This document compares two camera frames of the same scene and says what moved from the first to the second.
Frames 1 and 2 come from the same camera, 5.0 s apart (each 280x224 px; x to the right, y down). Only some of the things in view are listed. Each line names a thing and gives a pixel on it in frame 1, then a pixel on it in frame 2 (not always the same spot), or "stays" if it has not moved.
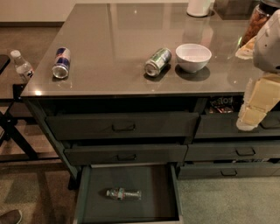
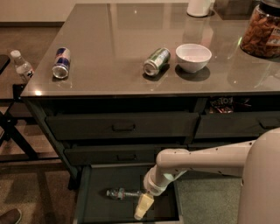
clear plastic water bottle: x=121 y=193 stays
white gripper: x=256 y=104 → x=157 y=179
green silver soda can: x=158 y=60 stays
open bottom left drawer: x=128 y=193 stays
